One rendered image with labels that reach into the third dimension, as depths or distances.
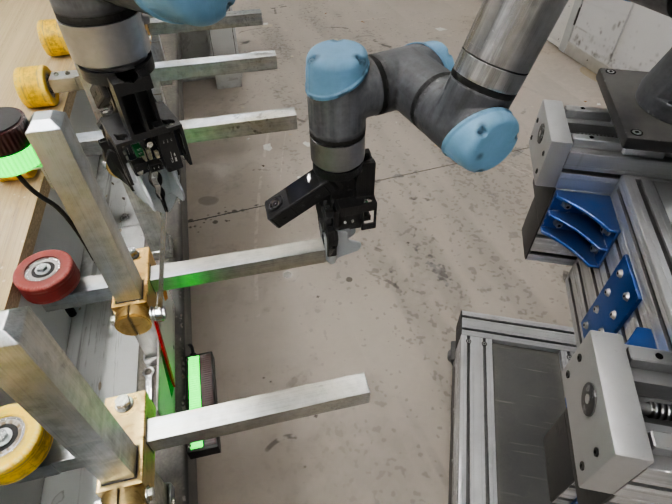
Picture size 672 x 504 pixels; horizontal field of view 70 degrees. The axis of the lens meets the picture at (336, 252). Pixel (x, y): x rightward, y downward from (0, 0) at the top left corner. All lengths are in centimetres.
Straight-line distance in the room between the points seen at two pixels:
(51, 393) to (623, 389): 51
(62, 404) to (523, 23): 53
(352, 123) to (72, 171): 33
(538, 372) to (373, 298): 64
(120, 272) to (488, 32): 53
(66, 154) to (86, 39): 13
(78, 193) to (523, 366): 122
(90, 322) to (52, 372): 65
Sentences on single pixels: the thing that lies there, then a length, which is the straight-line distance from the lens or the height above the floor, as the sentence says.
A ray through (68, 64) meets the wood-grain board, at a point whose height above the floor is 90.
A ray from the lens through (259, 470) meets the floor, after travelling 152.
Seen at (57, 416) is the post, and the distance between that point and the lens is 50.
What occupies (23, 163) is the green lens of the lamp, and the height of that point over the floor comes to 112.
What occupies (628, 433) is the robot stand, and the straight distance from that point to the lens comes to 53.
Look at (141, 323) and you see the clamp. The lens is 75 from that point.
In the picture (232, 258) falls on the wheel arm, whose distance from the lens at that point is 78.
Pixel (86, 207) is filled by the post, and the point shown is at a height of 105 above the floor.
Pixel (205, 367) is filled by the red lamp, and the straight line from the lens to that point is 86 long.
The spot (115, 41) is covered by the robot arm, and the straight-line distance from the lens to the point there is 52.
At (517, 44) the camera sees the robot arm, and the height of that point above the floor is 122.
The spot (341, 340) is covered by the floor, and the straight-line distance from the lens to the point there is 169.
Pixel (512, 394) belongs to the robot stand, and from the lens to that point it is 144.
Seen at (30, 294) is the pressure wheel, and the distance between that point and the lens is 79.
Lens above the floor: 142
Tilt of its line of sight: 47 degrees down
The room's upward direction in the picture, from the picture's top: straight up
